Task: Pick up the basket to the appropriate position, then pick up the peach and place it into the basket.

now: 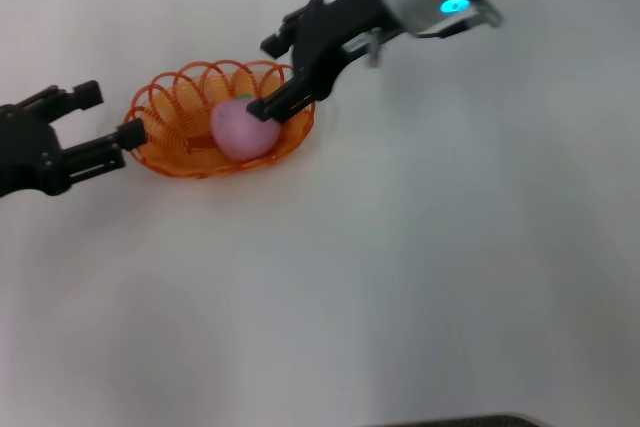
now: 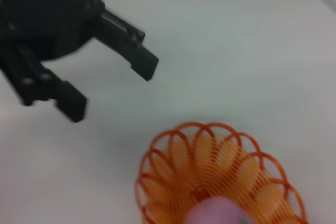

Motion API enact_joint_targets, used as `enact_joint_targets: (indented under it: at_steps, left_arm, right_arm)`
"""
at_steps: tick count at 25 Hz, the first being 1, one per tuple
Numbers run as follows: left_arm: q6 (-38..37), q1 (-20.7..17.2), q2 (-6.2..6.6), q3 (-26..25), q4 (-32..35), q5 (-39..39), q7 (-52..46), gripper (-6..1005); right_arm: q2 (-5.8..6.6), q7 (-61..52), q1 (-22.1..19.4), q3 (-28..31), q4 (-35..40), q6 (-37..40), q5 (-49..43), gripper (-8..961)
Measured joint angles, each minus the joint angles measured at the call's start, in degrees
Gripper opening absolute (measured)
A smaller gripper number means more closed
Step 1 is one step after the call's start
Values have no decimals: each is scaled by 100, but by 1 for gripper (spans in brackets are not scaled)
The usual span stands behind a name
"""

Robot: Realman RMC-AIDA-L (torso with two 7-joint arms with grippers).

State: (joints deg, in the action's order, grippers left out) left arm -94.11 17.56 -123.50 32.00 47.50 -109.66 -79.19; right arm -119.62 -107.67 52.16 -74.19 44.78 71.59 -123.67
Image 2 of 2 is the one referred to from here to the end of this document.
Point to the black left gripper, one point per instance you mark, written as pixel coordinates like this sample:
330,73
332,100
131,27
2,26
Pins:
44,16

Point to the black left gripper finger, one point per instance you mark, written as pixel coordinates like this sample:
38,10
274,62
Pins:
131,48

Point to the pink plush peach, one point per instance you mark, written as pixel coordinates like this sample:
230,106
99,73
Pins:
220,212

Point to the orange woven plastic basket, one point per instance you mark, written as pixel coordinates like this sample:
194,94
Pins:
223,171

